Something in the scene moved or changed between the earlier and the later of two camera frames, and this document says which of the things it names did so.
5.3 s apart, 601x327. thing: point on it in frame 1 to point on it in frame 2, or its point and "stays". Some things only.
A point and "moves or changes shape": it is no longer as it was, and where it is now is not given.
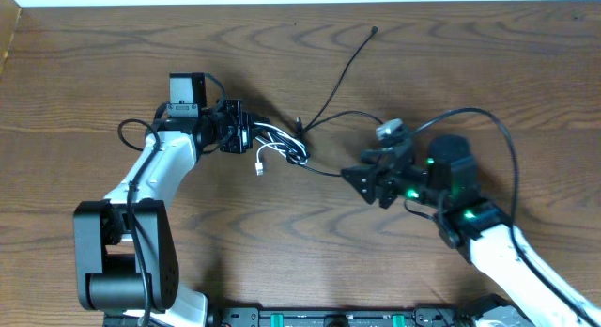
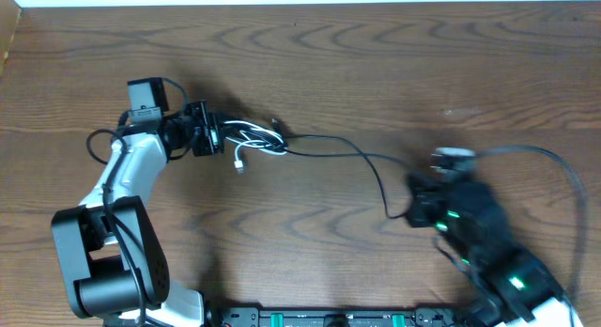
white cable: (279, 136) moves or changes shape
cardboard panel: (9, 16) stays
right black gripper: (388, 178) to (420, 201)
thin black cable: (326, 97) to (363, 154)
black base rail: (339, 317) stays
